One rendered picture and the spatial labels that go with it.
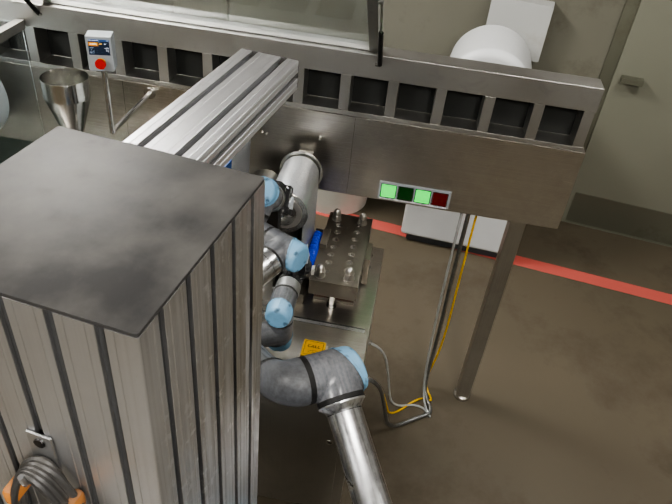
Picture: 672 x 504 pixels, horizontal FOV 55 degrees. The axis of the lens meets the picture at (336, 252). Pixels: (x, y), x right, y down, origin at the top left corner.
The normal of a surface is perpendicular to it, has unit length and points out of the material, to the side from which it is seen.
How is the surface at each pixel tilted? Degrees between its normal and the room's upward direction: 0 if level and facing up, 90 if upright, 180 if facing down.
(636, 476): 0
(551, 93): 90
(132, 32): 90
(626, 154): 90
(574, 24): 90
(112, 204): 0
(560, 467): 0
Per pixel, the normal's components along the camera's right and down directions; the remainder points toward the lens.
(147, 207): 0.09, -0.78
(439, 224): -0.24, 0.58
